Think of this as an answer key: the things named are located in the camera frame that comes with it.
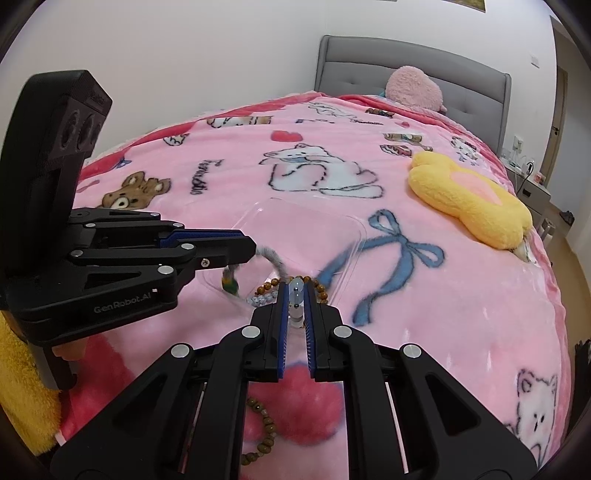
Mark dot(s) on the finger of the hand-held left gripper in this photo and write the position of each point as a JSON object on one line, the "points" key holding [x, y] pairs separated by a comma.
{"points": [[207, 237], [226, 256]]}

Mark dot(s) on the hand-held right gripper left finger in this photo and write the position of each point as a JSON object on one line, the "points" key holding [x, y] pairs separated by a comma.
{"points": [[281, 332]]}

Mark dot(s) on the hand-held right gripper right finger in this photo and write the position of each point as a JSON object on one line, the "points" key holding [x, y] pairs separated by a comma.
{"points": [[310, 332]]}

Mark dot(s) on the clear plastic tray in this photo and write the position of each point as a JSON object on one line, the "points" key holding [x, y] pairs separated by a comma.
{"points": [[300, 226]]}

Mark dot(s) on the person's left forearm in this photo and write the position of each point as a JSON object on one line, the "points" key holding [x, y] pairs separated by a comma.
{"points": [[23, 392]]}

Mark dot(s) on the person's left hand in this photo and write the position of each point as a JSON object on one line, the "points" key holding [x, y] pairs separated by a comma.
{"points": [[70, 353]]}

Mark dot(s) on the silver glitter hair clip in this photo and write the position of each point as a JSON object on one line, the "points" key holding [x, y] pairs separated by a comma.
{"points": [[259, 300]]}

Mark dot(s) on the pink printed blanket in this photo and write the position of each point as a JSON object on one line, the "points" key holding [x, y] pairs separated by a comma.
{"points": [[415, 323]]}

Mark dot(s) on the yellow flower pillow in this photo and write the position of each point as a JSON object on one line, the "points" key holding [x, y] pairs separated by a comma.
{"points": [[466, 198]]}

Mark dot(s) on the grey upholstered bed headboard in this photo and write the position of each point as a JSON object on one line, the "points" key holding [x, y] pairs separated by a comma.
{"points": [[351, 64]]}

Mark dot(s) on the pink plush toy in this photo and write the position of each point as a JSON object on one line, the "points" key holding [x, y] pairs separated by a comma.
{"points": [[413, 87]]}

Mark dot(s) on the white nightstand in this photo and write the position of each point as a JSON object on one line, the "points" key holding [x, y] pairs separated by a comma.
{"points": [[535, 196]]}

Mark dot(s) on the dark shoes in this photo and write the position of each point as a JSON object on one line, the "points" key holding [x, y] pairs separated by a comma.
{"points": [[566, 217]]}

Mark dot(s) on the white door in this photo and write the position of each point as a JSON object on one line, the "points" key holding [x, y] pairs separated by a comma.
{"points": [[558, 124]]}

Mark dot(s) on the wall sockets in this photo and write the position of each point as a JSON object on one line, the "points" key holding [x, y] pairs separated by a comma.
{"points": [[517, 144]]}

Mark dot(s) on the white wall switch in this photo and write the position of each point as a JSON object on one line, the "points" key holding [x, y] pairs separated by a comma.
{"points": [[535, 60]]}

